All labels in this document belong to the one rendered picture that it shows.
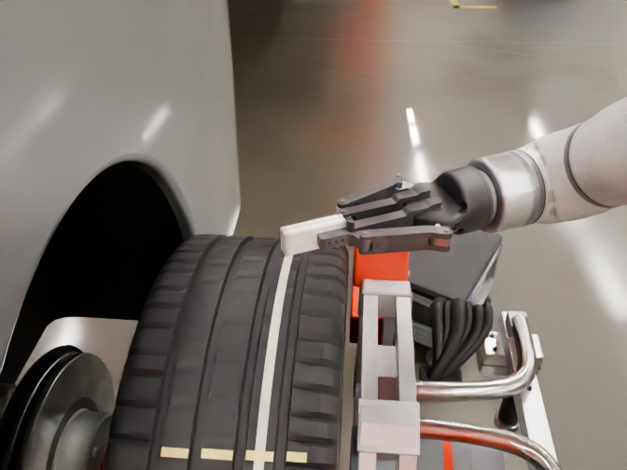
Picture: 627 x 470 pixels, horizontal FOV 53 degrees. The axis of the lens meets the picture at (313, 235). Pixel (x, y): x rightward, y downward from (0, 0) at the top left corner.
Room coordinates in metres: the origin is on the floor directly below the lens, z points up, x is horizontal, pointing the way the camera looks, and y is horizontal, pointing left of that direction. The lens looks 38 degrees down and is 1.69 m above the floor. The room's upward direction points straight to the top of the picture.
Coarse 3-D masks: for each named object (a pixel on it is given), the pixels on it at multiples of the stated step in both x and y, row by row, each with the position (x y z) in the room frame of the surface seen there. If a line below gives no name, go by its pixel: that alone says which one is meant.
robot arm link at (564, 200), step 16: (576, 128) 0.61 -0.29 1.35; (528, 144) 0.66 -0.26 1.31; (544, 144) 0.63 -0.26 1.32; (560, 144) 0.61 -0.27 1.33; (544, 160) 0.61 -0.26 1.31; (560, 160) 0.59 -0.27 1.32; (544, 176) 0.59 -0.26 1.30; (560, 176) 0.58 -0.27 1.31; (544, 192) 0.58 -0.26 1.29; (560, 192) 0.58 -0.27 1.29; (576, 192) 0.56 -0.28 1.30; (544, 208) 0.58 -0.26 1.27; (560, 208) 0.58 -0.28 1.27; (576, 208) 0.57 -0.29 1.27; (592, 208) 0.56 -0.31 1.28; (608, 208) 0.56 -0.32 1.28
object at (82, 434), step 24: (72, 360) 0.59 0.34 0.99; (96, 360) 0.65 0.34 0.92; (48, 384) 0.53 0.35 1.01; (72, 384) 0.57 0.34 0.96; (96, 384) 0.63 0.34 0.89; (24, 408) 0.50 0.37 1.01; (48, 408) 0.51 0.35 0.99; (72, 408) 0.55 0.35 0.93; (96, 408) 0.61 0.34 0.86; (24, 432) 0.48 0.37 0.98; (48, 432) 0.49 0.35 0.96; (72, 432) 0.52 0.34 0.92; (96, 432) 0.52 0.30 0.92; (24, 456) 0.44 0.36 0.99; (48, 456) 0.47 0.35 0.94; (72, 456) 0.48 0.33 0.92; (96, 456) 0.49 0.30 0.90
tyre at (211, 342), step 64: (192, 256) 0.61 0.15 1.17; (256, 256) 0.61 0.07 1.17; (320, 256) 0.61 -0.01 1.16; (192, 320) 0.49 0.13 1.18; (256, 320) 0.50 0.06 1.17; (320, 320) 0.49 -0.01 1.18; (128, 384) 0.42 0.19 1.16; (192, 384) 0.41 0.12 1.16; (256, 384) 0.41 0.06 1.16; (320, 384) 0.41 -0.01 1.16; (128, 448) 0.36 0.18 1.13; (192, 448) 0.36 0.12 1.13; (320, 448) 0.35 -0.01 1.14
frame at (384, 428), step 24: (360, 288) 0.75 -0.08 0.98; (384, 288) 0.60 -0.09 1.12; (408, 288) 0.60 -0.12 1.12; (360, 312) 0.58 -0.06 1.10; (384, 312) 0.58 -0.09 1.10; (408, 312) 0.56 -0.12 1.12; (360, 336) 0.74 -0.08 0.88; (384, 336) 0.73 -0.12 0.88; (408, 336) 0.52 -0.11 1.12; (360, 360) 0.74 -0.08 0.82; (408, 360) 0.48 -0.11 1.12; (360, 384) 0.47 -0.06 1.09; (408, 384) 0.45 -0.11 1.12; (360, 408) 0.42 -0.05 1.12; (384, 408) 0.41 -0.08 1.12; (408, 408) 0.41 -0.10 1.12; (360, 432) 0.39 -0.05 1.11; (384, 432) 0.39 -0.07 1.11; (408, 432) 0.39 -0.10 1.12; (360, 456) 0.37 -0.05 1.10; (384, 456) 0.38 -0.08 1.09; (408, 456) 0.37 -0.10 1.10
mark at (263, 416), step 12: (288, 264) 0.59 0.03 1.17; (276, 300) 0.52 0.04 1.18; (276, 312) 0.50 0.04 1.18; (276, 324) 0.48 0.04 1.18; (276, 336) 0.47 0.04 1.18; (276, 348) 0.45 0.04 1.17; (264, 372) 0.43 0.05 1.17; (264, 384) 0.41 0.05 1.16; (264, 396) 0.40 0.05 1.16; (264, 408) 0.39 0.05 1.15; (264, 420) 0.38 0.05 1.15; (264, 432) 0.37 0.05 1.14; (264, 444) 0.36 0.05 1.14
